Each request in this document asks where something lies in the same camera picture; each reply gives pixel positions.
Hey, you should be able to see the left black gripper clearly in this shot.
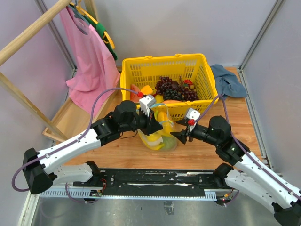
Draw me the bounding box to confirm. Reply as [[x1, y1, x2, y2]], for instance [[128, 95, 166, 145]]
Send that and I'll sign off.
[[120, 107, 164, 136]]

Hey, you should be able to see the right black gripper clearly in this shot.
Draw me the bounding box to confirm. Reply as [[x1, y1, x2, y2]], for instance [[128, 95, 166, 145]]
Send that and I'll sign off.
[[170, 118, 220, 146]]

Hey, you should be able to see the yellow mango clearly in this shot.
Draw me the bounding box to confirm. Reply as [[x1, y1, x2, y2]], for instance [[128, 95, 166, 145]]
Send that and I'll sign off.
[[157, 111, 175, 137]]

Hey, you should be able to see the large yellow lemon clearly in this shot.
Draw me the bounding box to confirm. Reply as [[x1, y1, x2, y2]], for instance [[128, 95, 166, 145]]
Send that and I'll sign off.
[[145, 133, 165, 150]]

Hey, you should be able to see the clear zip top bag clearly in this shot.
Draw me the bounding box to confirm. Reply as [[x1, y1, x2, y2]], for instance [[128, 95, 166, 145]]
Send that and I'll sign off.
[[138, 103, 177, 151]]

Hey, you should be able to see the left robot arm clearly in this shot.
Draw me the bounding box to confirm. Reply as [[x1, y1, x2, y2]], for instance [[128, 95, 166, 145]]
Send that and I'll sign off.
[[22, 96, 163, 194]]

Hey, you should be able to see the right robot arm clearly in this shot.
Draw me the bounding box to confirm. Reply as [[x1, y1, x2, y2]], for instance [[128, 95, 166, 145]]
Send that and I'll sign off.
[[171, 116, 301, 226]]

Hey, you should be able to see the papaya slice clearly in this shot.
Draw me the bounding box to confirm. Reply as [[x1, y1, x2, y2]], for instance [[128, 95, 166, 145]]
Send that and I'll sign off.
[[162, 100, 183, 104]]

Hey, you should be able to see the dark grape bunch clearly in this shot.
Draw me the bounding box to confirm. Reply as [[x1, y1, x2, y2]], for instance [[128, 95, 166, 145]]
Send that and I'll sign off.
[[163, 87, 200, 102]]

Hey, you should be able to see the purple grape bunch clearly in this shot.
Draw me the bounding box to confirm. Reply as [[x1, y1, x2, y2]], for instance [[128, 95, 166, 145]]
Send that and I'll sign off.
[[155, 77, 179, 95]]

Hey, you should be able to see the yellow plastic basket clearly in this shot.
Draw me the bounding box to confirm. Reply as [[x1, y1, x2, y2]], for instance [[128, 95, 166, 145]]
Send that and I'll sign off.
[[120, 53, 218, 121]]

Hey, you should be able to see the blue crumpled cloth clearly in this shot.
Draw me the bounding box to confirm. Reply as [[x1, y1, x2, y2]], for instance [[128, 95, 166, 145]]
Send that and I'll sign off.
[[210, 64, 247, 99]]

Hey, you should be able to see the wooden clothes rack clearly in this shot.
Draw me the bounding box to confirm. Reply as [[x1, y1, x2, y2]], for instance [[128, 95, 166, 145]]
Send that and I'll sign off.
[[0, 0, 111, 142]]

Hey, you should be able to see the pink hanging shirt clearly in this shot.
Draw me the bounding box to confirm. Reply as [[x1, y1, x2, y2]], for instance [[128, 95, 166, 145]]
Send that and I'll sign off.
[[60, 7, 120, 114]]

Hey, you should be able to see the green clothes hanger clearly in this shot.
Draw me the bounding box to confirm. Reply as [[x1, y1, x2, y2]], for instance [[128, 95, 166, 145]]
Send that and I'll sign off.
[[68, 0, 118, 61]]

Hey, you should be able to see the yellow clothes hanger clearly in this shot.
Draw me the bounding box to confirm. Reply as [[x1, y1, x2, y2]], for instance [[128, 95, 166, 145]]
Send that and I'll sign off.
[[76, 0, 115, 50]]

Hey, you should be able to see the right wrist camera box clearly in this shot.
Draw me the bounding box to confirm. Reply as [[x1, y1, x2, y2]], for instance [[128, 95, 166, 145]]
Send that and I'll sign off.
[[184, 108, 201, 132]]

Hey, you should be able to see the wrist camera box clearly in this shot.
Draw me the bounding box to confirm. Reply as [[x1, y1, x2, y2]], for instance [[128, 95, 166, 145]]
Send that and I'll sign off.
[[139, 95, 156, 117], [184, 108, 201, 132]]

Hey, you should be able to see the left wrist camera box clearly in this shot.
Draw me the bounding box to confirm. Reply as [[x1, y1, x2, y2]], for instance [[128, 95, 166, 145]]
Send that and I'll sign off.
[[139, 95, 156, 117]]

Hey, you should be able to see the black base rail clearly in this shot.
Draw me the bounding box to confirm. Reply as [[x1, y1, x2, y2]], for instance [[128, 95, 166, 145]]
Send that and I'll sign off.
[[72, 168, 230, 198]]

